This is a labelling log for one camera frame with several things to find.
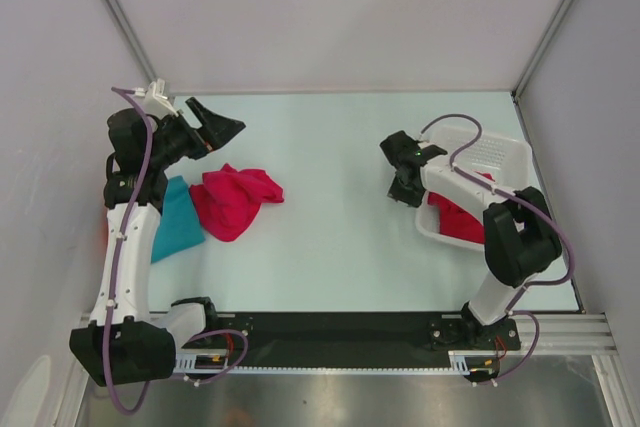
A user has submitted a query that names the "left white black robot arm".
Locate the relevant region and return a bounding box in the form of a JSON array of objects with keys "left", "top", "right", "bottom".
[{"left": 69, "top": 97, "right": 245, "bottom": 387}]

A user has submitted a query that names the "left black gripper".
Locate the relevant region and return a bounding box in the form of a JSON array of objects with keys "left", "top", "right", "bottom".
[{"left": 146, "top": 98, "right": 244, "bottom": 169}]

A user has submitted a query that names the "folded teal t shirt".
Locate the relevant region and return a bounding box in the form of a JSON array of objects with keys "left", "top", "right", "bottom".
[{"left": 151, "top": 176, "right": 205, "bottom": 263}]

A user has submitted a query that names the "white slotted cable duct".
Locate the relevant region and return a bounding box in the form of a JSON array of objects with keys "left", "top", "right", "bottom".
[{"left": 173, "top": 352, "right": 498, "bottom": 378}]

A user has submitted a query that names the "folded orange t shirt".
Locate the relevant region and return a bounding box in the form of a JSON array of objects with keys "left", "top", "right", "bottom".
[{"left": 101, "top": 225, "right": 109, "bottom": 251}]

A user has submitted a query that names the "aluminium frame rail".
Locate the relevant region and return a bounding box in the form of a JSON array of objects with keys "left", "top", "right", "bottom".
[{"left": 534, "top": 313, "right": 617, "bottom": 355}]

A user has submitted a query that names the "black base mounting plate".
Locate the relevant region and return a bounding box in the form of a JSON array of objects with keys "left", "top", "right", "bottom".
[{"left": 216, "top": 312, "right": 521, "bottom": 369}]

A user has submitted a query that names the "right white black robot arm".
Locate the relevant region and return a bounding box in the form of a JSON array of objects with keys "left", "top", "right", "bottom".
[{"left": 380, "top": 131, "right": 562, "bottom": 348}]

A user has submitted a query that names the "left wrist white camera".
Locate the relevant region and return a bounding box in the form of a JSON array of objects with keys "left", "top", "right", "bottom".
[{"left": 133, "top": 78, "right": 178, "bottom": 119}]

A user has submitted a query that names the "red t shirt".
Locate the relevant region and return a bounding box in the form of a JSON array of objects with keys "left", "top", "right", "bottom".
[
  {"left": 423, "top": 169, "right": 489, "bottom": 246},
  {"left": 189, "top": 163, "right": 284, "bottom": 242}
]

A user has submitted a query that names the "white plastic perforated basket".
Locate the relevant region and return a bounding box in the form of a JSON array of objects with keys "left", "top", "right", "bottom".
[{"left": 415, "top": 124, "right": 532, "bottom": 252}]

